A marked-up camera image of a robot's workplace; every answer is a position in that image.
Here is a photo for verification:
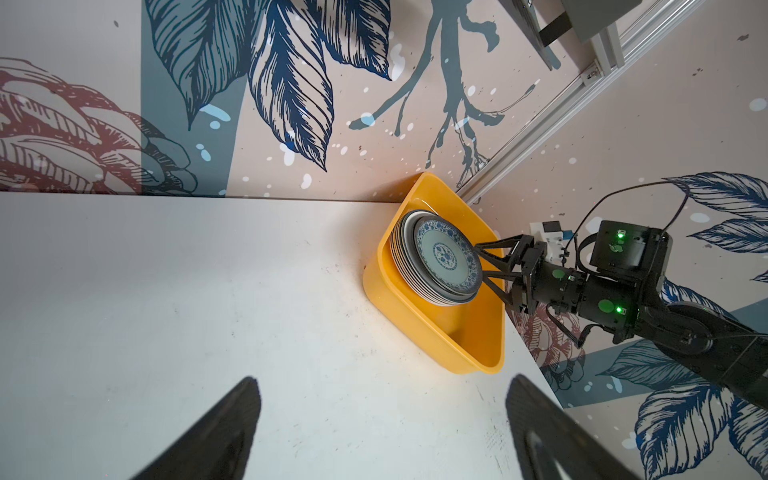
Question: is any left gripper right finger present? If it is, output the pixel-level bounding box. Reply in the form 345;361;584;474
505;375;637;480

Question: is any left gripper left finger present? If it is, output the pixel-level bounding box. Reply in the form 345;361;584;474
135;377;261;479

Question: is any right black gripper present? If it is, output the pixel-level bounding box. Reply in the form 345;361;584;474
475;235;589;314

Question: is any small teal patterned plate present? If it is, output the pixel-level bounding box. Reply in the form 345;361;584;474
413;215;482;297

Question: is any black round plate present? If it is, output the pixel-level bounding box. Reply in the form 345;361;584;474
390;210;479;306

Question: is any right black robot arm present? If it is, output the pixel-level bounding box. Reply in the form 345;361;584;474
473;220;767;408

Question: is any yellow plastic bin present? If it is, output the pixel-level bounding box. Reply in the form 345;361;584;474
362;173;507;374

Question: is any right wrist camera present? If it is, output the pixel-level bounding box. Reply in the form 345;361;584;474
529;221;573;249

